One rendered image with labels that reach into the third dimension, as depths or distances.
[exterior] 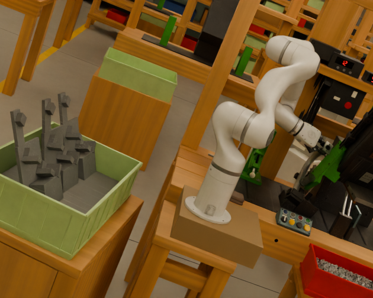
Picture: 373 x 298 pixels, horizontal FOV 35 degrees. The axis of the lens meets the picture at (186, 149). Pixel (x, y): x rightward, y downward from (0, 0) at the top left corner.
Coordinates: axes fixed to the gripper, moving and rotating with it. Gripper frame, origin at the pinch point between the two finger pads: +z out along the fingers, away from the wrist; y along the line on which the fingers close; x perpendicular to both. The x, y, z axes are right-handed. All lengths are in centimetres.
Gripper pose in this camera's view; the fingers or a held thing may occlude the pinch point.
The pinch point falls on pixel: (323, 148)
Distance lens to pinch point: 281.0
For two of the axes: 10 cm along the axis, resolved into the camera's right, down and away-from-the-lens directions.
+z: 8.0, 5.9, 1.4
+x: -3.8, 3.1, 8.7
